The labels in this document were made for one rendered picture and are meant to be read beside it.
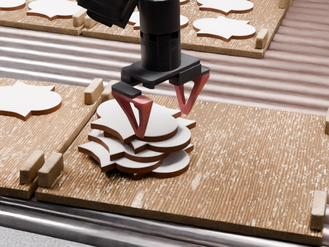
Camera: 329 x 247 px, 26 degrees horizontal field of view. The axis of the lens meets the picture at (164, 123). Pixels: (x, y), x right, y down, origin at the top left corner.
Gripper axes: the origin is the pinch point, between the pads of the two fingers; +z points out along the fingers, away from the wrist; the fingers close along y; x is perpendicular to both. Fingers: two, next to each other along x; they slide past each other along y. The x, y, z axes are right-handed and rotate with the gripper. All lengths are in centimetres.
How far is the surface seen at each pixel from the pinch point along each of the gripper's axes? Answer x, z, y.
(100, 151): -6.4, 4.8, 7.3
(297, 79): -5.8, 10.2, -43.5
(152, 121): -3.2, 1.7, -0.9
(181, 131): 0.8, 2.9, -3.2
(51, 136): -18.8, 6.8, 7.4
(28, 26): -65, 7, -21
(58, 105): -25.6, 6.0, 0.6
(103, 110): -11.5, 1.5, 2.0
